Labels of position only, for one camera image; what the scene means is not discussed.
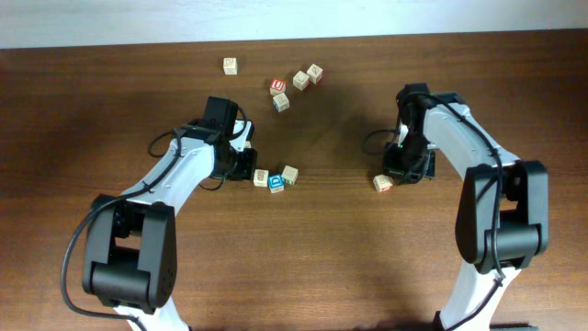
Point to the blue D wooden block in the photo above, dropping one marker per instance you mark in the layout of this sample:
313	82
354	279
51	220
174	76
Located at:
276	183

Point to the wooden block red drawing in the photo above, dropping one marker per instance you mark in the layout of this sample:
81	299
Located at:
261	178

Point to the red U wooden block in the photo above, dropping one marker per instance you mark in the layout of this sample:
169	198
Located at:
277	87

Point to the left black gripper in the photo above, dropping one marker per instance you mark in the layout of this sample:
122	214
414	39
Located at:
250	154

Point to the wooden block beside top right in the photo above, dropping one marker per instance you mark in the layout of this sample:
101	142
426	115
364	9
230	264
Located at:
301	80

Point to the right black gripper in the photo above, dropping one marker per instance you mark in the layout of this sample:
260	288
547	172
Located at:
394	170

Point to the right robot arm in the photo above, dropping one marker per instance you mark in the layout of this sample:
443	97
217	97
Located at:
502	220

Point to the plain wooden block far left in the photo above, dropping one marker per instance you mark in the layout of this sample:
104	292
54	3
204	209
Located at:
230	66

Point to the wooden block red picture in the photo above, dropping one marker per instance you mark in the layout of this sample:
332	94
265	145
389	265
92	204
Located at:
382	183

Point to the red E wooden block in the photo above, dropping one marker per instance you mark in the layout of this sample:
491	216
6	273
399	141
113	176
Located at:
290	174

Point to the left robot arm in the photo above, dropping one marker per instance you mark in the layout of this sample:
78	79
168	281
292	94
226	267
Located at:
130	259

